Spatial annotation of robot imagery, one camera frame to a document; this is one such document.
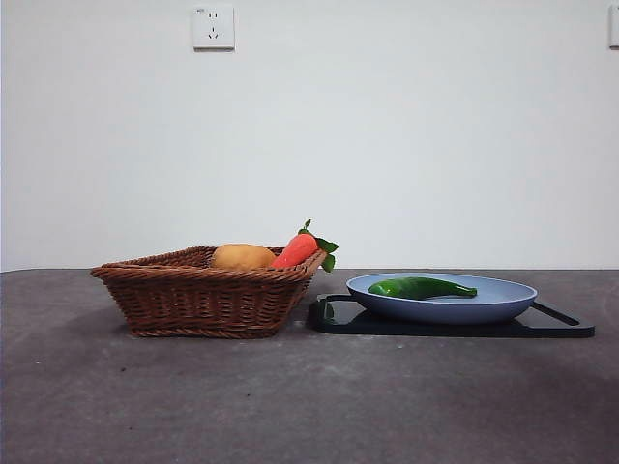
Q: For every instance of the green pepper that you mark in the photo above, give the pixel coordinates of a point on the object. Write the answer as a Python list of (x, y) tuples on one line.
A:
[(416, 288)]

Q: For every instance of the blue round plate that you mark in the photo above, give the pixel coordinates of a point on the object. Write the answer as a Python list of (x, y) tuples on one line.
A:
[(435, 309)]

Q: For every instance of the orange carrot with green leaves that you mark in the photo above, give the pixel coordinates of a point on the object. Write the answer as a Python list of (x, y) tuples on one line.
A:
[(295, 250)]

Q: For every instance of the yellow-brown potato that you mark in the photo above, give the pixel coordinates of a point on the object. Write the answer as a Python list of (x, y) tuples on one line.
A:
[(239, 256)]

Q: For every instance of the brown wicker basket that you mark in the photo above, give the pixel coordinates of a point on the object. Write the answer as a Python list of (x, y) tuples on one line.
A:
[(193, 299)]

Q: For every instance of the black flat tray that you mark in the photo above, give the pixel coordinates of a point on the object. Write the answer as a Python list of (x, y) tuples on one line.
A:
[(435, 330)]

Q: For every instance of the white wall socket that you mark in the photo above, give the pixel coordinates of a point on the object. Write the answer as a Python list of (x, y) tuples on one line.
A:
[(213, 26)]

